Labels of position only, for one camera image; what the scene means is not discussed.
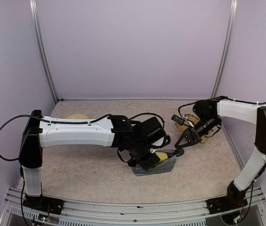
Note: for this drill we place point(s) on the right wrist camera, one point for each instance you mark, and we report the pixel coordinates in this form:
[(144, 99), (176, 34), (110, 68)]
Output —
[(182, 121)]

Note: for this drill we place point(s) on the left aluminium frame post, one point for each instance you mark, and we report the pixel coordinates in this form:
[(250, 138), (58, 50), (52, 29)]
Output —
[(41, 48)]

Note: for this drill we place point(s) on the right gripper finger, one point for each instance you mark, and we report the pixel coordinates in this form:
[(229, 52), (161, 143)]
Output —
[(182, 139), (185, 145)]

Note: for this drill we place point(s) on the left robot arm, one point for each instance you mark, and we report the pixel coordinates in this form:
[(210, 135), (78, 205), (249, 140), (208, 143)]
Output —
[(140, 139)]

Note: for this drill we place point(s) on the beige round plate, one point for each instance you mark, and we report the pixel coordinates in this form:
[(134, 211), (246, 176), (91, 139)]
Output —
[(78, 116)]

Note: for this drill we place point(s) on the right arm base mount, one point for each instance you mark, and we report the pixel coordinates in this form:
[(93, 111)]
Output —
[(233, 199)]

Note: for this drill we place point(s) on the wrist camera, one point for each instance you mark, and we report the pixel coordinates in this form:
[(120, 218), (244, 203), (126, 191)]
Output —
[(182, 121), (160, 143)]

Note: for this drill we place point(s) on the aluminium frame post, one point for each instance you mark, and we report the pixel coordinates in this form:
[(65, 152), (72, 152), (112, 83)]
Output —
[(41, 48), (226, 47)]

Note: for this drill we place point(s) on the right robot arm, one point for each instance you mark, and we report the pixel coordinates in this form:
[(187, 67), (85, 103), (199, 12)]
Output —
[(246, 125)]

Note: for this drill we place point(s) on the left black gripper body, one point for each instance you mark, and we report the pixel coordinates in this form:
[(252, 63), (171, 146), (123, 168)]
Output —
[(146, 164)]

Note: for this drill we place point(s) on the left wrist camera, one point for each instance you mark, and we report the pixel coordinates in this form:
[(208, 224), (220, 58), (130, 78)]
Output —
[(160, 143)]

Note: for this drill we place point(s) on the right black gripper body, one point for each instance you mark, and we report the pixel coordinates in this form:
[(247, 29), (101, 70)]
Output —
[(193, 132)]

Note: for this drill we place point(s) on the woven bamboo tray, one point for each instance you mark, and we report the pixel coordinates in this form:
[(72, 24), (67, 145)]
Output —
[(204, 130)]

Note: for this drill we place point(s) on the right aluminium frame post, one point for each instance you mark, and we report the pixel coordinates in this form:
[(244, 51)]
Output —
[(226, 47)]

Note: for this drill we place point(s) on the grey zip pouch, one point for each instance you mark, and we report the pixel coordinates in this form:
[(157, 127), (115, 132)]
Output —
[(160, 167)]

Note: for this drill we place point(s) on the aluminium front rail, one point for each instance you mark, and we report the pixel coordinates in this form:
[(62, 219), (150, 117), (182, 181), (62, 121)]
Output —
[(84, 213)]

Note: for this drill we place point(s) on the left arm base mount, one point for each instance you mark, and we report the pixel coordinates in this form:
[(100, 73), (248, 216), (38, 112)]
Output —
[(44, 204)]

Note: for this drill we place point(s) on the yellow sponge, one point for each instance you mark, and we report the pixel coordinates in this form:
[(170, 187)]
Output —
[(162, 156)]

